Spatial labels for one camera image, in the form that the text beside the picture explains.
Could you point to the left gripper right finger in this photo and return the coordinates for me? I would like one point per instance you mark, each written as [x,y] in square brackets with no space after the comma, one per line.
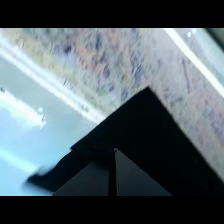
[136,180]

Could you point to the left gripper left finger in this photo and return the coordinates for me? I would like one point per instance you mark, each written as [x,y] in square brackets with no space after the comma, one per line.
[90,181]

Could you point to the black garment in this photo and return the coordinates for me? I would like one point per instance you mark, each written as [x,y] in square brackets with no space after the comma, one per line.
[150,133]

